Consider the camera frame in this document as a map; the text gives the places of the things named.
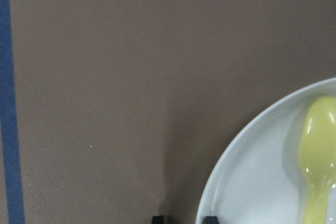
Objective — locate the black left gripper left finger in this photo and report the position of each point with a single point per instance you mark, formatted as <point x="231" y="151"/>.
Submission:
<point x="158" y="219"/>

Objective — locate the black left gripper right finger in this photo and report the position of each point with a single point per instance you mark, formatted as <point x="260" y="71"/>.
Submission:
<point x="210" y="220"/>

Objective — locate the white round plate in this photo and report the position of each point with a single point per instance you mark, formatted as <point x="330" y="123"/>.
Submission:
<point x="258" y="178"/>

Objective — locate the yellow plastic spoon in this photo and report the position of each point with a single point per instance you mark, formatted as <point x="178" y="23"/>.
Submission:
<point x="317" y="157"/>

